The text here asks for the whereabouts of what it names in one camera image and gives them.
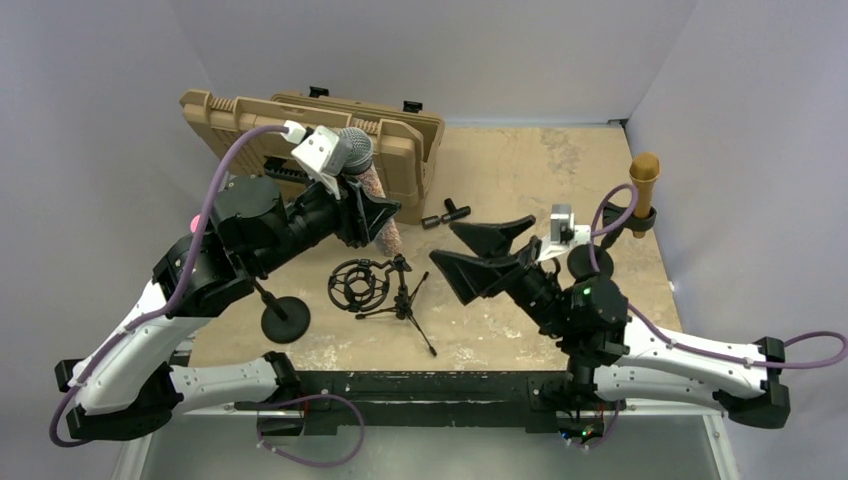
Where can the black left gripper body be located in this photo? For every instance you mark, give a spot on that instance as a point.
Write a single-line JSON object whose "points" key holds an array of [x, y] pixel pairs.
{"points": [[348, 224]]}

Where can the black case carry handle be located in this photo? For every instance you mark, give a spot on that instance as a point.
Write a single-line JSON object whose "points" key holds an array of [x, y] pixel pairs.
{"points": [[285, 170]]}

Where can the black round base stand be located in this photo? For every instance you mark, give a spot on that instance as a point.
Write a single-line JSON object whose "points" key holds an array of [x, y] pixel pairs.
{"points": [[284, 319]]}

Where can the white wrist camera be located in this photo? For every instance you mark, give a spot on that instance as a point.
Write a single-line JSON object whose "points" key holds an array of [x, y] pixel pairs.
{"points": [[565, 233], [322, 153]]}

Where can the black round gold-mic stand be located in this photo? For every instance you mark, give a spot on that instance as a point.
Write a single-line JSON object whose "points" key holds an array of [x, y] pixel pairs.
{"points": [[586, 260]]}

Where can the black T-shaped adapter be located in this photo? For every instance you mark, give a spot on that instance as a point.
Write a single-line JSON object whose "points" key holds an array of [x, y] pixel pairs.
{"points": [[453, 212]]}

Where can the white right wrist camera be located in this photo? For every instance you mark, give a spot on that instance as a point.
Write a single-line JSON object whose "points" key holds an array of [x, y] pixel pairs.
{"points": [[565, 233]]}

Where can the pink microphone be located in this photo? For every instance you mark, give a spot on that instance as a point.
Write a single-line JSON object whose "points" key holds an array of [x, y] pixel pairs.
{"points": [[195, 224]]}

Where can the black tripod shock mount stand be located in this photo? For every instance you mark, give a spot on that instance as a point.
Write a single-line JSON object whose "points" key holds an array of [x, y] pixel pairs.
{"points": [[367, 288]]}

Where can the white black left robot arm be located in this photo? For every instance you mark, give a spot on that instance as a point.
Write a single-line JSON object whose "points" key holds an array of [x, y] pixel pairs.
{"points": [[129, 388]]}

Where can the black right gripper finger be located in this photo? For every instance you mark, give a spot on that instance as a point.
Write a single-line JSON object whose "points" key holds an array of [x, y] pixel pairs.
{"points": [[471, 277], [490, 240]]}

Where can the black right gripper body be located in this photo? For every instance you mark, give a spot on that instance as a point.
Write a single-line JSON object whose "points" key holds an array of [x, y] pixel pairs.
{"points": [[528, 278]]}

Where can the black mounting rail base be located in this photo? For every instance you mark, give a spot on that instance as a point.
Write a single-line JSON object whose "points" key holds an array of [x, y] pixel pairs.
{"points": [[533, 401]]}

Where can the black cylindrical adapter piece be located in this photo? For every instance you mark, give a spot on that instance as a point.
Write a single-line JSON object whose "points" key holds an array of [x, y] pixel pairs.
{"points": [[431, 222]]}

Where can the gold microphone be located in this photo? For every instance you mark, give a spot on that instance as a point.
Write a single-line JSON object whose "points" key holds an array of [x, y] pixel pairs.
{"points": [[644, 171]]}

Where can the silver mesh glitter microphone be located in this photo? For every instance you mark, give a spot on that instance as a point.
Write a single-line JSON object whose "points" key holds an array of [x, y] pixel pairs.
{"points": [[360, 164]]}

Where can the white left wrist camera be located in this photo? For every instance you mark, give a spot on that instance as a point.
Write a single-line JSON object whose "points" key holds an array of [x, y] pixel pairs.
{"points": [[322, 153]]}

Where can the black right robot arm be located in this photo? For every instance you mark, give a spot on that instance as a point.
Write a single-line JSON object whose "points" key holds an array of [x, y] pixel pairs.
{"points": [[612, 356]]}

